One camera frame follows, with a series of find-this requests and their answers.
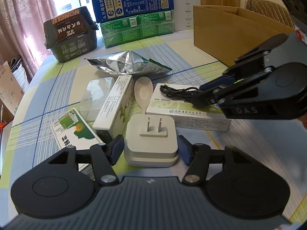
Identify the white tablet medicine box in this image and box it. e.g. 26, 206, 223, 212
146, 83, 232, 132

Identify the green wrapped carton pack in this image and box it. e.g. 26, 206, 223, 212
100, 10, 174, 48

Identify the white tall box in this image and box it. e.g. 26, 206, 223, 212
173, 0, 201, 31

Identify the pink white paper envelope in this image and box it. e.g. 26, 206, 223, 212
0, 61, 24, 116

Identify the checked tablecloth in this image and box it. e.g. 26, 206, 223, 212
1, 30, 306, 225

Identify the clear plastic case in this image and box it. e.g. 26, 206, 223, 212
77, 77, 115, 122

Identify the blue milk carton box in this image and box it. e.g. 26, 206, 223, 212
92, 0, 174, 23

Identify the black Honglu food container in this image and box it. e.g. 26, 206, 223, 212
43, 6, 98, 63

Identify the slim white green medicine box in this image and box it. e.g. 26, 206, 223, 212
93, 75, 134, 143

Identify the beige plastic spoon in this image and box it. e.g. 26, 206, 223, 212
134, 77, 154, 114

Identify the pink curtain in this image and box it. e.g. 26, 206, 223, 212
1, 0, 57, 79

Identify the silver green tea bag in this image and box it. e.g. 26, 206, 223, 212
86, 50, 172, 77

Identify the white plug night light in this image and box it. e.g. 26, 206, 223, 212
124, 114, 179, 168

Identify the quilted beige chair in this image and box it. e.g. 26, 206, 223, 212
245, 0, 295, 28

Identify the brown cardboard box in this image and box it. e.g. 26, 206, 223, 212
193, 5, 294, 67

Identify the green white spray box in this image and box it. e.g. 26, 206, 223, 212
50, 108, 104, 150

